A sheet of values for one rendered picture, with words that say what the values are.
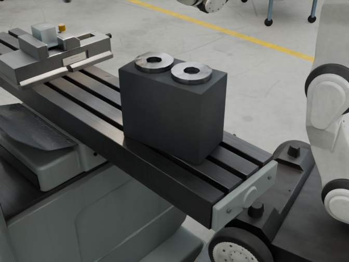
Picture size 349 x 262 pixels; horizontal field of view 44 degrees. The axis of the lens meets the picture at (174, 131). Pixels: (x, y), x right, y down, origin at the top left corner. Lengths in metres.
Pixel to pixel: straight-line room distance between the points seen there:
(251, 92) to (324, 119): 2.09
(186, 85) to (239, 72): 2.62
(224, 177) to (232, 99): 2.20
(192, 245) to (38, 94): 0.87
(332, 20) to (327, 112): 0.23
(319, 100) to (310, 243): 0.44
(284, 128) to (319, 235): 1.56
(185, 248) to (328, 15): 1.07
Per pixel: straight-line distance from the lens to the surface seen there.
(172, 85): 0.92
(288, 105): 3.15
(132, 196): 1.52
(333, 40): 1.16
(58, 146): 1.20
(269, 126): 2.88
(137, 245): 1.69
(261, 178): 1.01
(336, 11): 1.12
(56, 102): 1.28
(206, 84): 0.92
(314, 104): 1.18
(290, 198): 1.47
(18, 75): 1.36
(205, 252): 1.52
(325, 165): 1.33
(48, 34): 1.40
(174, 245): 1.80
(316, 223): 1.44
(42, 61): 1.38
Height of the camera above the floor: 1.56
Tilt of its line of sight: 34 degrees down
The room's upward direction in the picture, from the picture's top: straight up
